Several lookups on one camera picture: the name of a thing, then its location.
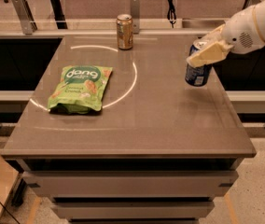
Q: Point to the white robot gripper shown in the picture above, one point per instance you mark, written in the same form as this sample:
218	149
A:
242	34

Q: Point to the blue pepsi can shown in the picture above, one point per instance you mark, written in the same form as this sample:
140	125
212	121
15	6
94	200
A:
197	77

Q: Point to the grey drawer cabinet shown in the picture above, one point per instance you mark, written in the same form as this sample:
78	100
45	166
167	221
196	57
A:
158	152

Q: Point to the left metal bracket post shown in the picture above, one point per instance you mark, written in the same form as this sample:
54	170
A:
25	16

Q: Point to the green dang chips bag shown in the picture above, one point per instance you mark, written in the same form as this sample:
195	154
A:
81	89

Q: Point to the gold soda can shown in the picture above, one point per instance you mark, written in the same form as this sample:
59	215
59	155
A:
124	31

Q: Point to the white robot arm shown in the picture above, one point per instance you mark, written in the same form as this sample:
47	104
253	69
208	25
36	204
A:
242	33

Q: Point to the middle metal bracket post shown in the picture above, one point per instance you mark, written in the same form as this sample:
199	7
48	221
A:
135	12

